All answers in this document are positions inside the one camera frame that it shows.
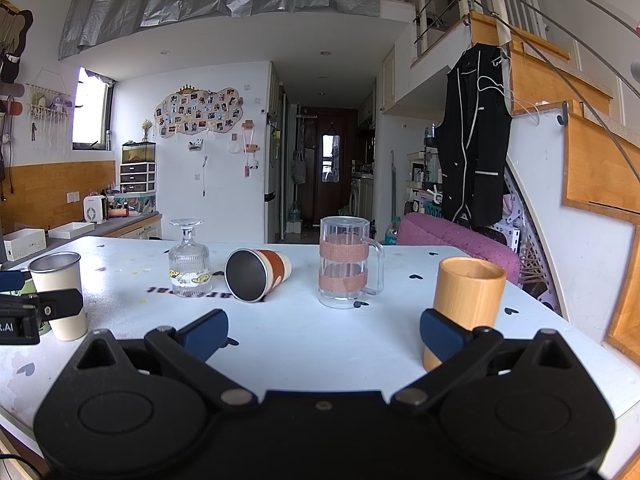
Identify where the orange white metal cup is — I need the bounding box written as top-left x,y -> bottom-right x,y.
224,248 -> 292,304

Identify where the cream metal cup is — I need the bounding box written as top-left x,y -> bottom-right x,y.
28,252 -> 88,341

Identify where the bamboo wooden cup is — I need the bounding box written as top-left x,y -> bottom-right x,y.
422,256 -> 508,373

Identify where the white storage box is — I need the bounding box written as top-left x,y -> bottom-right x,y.
3,228 -> 47,261

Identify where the upside-down ribbed glass goblet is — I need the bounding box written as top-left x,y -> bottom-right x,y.
168,218 -> 213,297

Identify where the purple sofa cushion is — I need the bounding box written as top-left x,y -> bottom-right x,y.
396,212 -> 521,285

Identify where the white small appliance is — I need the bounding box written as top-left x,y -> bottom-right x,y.
84,194 -> 108,224

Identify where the clear mug with pink bands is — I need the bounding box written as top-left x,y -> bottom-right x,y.
318,216 -> 384,310

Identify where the small drawer cabinet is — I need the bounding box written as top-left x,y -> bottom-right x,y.
119,162 -> 156,193

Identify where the black jacket with white trim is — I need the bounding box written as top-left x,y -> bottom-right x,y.
435,44 -> 512,228

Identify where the wooden staircase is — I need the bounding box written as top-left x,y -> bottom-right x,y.
470,8 -> 640,366

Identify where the cloud-shaped photo board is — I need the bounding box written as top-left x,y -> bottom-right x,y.
154,86 -> 244,139

